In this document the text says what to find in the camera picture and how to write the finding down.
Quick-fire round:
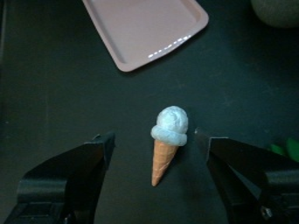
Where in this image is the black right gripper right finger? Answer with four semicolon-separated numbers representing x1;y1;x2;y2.
193;128;299;224

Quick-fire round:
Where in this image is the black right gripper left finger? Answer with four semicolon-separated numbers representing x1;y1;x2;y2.
3;131;117;224

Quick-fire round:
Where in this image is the toy ice cream cone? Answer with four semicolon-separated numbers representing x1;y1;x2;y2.
149;105;189;187

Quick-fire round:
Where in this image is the pink rectangular plate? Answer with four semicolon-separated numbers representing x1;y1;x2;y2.
80;0;211;73

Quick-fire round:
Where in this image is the green toy vegetable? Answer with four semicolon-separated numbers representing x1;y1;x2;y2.
268;137;299;163

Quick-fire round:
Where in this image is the dark green round bowl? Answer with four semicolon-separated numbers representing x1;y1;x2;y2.
250;0;299;29

